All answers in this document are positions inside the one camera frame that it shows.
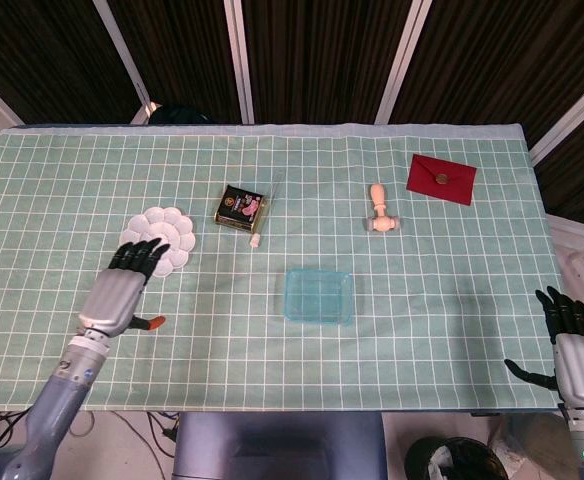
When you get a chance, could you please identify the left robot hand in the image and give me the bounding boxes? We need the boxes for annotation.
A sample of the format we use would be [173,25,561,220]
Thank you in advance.
[78,238,171,339]

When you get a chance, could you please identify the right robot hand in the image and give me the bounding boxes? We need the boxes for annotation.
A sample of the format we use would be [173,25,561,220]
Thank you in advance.
[504,285,584,409]

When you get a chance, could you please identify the clear plastic container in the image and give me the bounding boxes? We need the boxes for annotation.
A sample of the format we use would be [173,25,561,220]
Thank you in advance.
[284,268,356,327]

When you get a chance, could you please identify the white flower-shaped palette dish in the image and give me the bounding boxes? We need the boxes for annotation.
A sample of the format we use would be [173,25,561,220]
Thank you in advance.
[123,206,196,278]

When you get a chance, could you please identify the white metal rack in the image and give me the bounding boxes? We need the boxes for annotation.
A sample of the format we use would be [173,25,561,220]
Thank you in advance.
[546,213,584,286]

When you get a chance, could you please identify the green checked tablecloth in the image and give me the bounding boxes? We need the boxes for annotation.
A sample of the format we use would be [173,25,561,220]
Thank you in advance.
[0,122,584,414]

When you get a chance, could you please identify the glass dropper with white bulb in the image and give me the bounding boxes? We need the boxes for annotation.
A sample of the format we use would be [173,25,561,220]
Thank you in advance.
[249,169,282,250]

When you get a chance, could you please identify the black luncheon meat can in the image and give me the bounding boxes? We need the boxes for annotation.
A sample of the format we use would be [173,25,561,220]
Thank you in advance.
[214,183,269,235]

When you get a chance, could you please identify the black trash bin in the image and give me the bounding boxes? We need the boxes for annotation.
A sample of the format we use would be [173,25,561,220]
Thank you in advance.
[404,436,511,480]

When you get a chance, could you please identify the black object behind table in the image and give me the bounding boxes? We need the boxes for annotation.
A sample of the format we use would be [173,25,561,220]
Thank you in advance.
[146,103,213,125]

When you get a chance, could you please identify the blue-grey robot torso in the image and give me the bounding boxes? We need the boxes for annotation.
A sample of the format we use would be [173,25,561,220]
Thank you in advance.
[171,410,388,480]

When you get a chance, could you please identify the red envelope with gold seal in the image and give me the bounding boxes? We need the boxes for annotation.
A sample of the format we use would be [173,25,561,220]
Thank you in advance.
[404,153,478,207]

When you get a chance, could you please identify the dark partition screen white frames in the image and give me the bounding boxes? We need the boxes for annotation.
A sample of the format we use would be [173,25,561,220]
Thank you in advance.
[0,0,584,231]

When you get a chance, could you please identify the black floor cables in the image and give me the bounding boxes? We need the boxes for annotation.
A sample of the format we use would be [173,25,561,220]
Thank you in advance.
[0,410,181,461]

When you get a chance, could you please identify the wooden stamp with handle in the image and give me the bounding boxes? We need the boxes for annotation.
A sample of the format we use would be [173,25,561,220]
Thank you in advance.
[363,183,401,235]

